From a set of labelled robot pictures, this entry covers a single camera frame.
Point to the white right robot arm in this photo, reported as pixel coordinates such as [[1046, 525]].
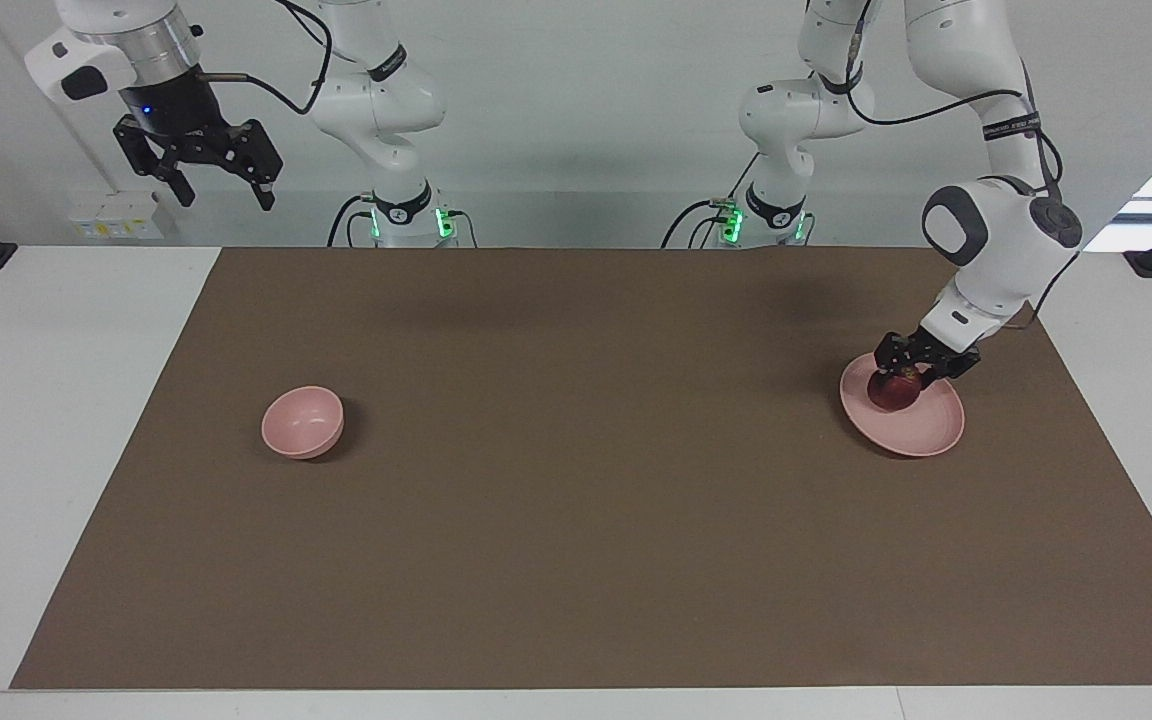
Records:
[[376, 100]]

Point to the pink plate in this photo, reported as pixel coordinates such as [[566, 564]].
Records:
[[921, 428]]

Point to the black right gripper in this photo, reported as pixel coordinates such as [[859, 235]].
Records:
[[176, 115]]

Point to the dark red apple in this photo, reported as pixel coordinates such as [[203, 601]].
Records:
[[894, 393]]

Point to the brown table mat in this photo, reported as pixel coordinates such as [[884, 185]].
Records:
[[576, 500]]

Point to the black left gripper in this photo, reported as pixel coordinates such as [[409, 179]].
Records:
[[941, 355]]

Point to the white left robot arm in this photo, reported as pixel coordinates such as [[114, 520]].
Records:
[[996, 240]]

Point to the pink bowl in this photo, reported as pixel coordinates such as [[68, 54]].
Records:
[[301, 425]]

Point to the white wall socket box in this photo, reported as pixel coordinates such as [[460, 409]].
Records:
[[116, 215]]

